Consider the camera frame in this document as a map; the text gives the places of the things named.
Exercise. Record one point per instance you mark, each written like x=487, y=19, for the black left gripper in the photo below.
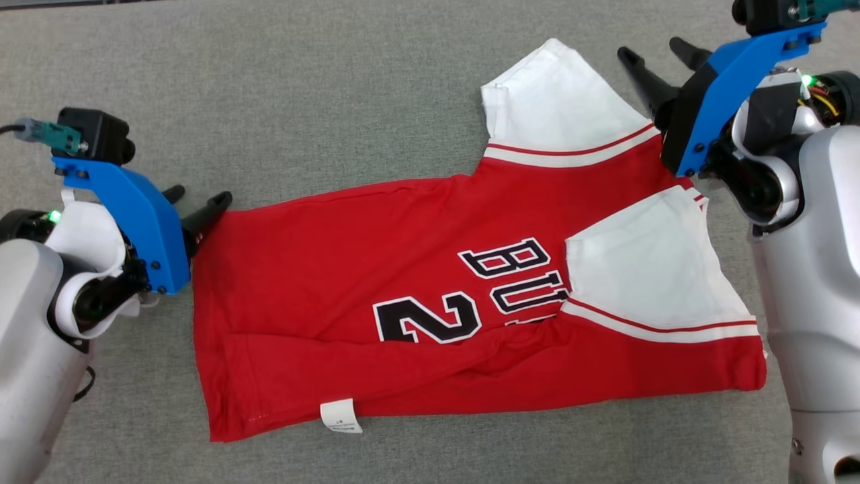
x=190, y=242

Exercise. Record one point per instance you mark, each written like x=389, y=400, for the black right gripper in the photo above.
x=675, y=134

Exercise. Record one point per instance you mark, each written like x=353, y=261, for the red white basketball jersey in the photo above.
x=322, y=269

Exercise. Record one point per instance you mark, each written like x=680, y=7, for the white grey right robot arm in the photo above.
x=813, y=269

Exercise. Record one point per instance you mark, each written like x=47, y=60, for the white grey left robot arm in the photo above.
x=27, y=323

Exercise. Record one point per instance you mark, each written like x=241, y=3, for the blue left camera mount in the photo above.
x=144, y=222

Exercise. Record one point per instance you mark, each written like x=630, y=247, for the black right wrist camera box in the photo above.
x=766, y=15

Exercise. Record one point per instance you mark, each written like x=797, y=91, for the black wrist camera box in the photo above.
x=97, y=134
x=766, y=15

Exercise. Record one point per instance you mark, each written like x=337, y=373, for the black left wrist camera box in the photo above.
x=97, y=134

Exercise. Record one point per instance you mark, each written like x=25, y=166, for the teal left camera connector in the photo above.
x=60, y=138

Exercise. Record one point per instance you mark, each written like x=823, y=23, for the teal camera connector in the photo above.
x=830, y=7
x=60, y=138

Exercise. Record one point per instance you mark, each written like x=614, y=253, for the teal right camera connector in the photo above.
x=830, y=7

